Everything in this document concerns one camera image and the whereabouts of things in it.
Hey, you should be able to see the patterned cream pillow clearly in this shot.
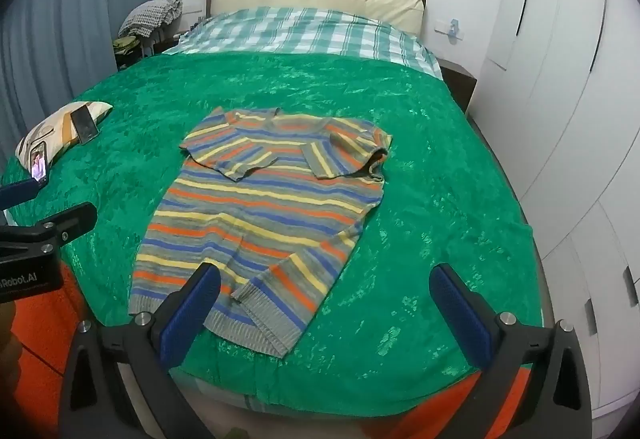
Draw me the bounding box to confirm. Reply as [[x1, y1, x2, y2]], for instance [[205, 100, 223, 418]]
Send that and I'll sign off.
[[15, 100, 114, 167]]

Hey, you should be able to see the smartphone with lit screen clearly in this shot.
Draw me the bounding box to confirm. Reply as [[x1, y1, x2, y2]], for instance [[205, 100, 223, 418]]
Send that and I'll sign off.
[[29, 140, 50, 185]]

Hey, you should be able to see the grey curtain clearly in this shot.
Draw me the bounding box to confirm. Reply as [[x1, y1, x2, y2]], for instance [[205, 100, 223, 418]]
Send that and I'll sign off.
[[0, 0, 166, 155]]

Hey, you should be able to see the green velvet blanket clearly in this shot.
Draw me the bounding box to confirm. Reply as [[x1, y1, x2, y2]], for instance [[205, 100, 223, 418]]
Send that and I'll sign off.
[[2, 50, 546, 417]]

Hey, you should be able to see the dark wooden nightstand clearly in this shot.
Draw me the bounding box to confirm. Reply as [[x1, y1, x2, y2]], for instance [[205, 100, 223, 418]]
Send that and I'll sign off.
[[437, 58, 478, 116]]

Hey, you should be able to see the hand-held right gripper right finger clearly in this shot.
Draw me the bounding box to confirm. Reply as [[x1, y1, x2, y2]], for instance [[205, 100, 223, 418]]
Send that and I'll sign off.
[[429, 263, 593, 439]]

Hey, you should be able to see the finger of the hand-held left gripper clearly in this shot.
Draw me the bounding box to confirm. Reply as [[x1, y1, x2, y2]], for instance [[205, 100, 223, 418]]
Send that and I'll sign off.
[[0, 178, 49, 211], [0, 202, 98, 247]]

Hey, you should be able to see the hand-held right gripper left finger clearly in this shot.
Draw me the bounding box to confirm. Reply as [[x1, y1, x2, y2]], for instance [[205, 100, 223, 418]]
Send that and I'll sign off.
[[59, 261, 223, 439]]

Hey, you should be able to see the striped knit sweater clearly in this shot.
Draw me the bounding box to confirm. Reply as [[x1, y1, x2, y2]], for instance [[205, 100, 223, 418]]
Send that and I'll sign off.
[[128, 108, 393, 360]]

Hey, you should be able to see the grey smartphone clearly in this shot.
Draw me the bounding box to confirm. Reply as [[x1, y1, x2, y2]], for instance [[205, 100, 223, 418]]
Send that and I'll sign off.
[[70, 102, 100, 146]]

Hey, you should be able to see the checked cloth pile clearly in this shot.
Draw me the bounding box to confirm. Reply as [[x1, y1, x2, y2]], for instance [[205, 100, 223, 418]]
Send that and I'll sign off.
[[118, 0, 184, 40]]

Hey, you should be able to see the white wardrobe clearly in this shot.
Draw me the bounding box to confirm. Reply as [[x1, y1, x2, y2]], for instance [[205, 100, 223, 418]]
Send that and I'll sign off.
[[480, 0, 640, 420]]

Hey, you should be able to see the green white plaid bedsheet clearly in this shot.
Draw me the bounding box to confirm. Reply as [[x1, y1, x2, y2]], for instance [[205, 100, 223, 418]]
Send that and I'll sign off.
[[161, 6, 443, 80]]

